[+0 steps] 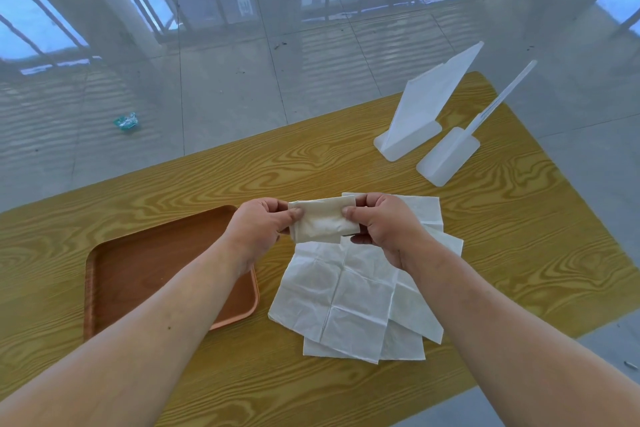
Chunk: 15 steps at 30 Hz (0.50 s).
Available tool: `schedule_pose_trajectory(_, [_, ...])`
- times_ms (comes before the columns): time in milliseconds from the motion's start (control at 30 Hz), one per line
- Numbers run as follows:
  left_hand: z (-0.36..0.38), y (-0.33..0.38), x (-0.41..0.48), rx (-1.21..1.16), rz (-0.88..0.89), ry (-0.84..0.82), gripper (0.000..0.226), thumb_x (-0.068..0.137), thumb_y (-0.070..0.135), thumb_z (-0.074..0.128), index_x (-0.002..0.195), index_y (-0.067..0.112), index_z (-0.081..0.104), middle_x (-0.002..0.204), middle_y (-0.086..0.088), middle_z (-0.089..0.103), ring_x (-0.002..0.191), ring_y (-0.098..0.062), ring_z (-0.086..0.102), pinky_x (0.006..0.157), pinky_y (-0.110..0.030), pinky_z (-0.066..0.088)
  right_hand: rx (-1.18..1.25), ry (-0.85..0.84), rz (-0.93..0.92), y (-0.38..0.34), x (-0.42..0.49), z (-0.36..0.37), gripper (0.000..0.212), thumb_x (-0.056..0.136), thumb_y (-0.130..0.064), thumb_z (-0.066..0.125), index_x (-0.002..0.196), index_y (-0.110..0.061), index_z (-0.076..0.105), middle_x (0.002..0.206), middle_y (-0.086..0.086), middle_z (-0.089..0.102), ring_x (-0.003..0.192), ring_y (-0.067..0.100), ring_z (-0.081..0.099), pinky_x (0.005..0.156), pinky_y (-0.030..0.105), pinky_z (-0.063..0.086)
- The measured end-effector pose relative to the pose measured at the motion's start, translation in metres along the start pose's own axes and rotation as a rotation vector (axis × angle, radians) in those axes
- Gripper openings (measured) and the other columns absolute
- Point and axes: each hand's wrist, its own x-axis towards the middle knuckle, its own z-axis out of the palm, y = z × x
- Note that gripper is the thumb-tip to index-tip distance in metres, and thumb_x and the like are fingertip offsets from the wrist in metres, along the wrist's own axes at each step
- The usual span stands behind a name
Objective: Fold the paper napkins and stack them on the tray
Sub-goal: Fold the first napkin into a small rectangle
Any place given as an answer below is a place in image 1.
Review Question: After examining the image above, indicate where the person's left hand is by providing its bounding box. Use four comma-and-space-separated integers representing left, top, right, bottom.
219, 197, 305, 278

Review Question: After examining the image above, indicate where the person's right hand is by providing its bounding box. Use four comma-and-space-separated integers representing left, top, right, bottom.
341, 193, 441, 272

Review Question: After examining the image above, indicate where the brown wooden tray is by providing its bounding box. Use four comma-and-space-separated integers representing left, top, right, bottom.
83, 205, 260, 342

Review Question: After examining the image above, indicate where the person's right forearm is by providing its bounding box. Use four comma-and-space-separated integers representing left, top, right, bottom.
399, 239, 640, 427

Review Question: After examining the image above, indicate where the person's left forearm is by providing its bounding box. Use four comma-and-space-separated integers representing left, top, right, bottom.
0, 239, 246, 427

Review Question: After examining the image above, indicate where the white plastic upright stand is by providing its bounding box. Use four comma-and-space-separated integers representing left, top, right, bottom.
373, 41, 485, 162
415, 59, 539, 188

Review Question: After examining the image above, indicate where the grey metal window railing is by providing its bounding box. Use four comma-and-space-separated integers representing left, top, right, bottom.
0, 0, 640, 75

